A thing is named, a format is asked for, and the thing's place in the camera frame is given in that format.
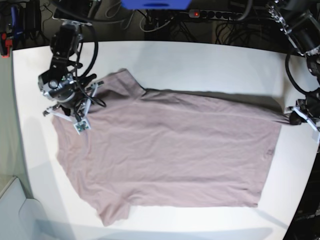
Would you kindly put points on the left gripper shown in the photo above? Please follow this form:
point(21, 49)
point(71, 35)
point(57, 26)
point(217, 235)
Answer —
point(309, 106)

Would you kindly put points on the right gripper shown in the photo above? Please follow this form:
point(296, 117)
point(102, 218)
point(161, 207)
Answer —
point(64, 91)

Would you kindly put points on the mauve t-shirt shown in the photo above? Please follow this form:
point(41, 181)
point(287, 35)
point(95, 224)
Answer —
point(163, 148)

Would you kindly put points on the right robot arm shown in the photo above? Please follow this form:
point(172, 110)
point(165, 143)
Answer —
point(65, 45)

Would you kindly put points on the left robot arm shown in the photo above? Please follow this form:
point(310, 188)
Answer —
point(300, 23)

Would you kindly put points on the red clamp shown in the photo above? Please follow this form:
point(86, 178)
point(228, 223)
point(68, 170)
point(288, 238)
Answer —
point(6, 44)

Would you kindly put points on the blue box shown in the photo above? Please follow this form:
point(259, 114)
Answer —
point(155, 4)

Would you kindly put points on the black power strip red switch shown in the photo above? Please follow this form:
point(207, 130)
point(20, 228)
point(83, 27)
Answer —
point(212, 15)

